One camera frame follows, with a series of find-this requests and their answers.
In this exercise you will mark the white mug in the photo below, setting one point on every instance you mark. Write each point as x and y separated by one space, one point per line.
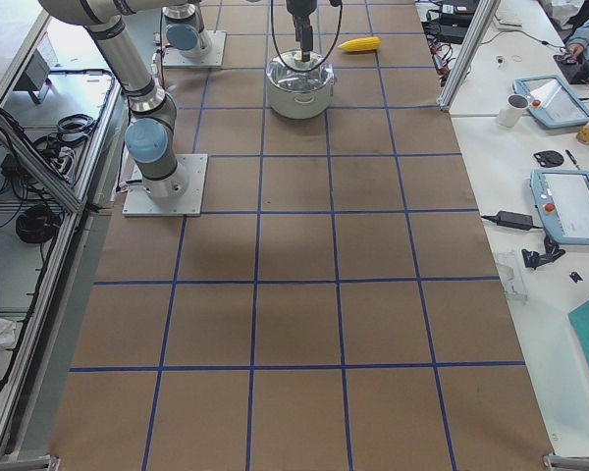
515 107

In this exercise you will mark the yellow corn cob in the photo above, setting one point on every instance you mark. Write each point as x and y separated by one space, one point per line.
361 44

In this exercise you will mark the black round disc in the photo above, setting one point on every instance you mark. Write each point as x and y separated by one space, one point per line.
548 158

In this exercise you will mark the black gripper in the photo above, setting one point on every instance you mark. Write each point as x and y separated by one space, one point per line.
299 7

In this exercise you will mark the pale green electric pot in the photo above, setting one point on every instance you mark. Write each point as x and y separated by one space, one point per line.
301 96

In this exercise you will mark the glass pot lid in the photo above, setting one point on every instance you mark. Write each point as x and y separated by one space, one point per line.
291 61

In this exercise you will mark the aluminium frame post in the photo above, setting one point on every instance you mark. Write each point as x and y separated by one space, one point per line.
483 16

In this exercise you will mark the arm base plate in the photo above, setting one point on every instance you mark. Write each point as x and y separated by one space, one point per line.
180 194
213 59

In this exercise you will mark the near teach pendant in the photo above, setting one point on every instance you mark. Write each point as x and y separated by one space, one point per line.
562 201

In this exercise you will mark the clear plastic box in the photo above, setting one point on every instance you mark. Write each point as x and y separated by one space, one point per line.
511 276

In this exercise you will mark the teach pendant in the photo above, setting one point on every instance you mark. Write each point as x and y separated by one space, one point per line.
562 201
552 102

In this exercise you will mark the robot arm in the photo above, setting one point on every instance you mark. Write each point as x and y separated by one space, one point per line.
149 139
185 30

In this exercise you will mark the far teach pendant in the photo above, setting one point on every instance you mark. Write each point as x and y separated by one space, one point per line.
552 102

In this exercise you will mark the black power adapter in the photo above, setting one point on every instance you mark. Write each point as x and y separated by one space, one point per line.
514 220

